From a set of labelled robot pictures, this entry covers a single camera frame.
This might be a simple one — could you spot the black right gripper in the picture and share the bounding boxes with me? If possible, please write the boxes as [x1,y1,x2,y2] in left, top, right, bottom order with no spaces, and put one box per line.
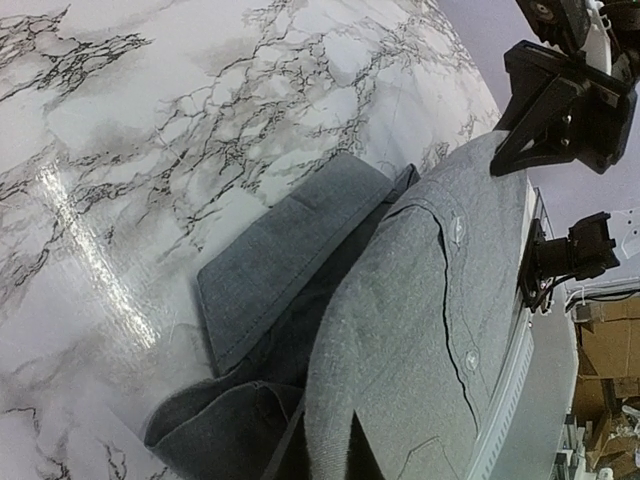
[490,41,638,177]

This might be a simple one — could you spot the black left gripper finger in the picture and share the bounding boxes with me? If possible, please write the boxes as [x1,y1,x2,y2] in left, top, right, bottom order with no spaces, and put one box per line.
[345,413,385,480]

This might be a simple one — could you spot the grey garment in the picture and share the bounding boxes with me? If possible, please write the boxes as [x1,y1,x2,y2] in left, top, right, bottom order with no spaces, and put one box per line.
[144,131,529,479]

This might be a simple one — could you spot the brown cardboard box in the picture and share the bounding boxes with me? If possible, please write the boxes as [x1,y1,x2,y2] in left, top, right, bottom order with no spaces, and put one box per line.
[571,296,639,479]

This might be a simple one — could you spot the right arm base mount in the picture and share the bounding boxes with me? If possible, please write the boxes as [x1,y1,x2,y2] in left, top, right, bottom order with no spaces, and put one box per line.
[518,212,620,312]

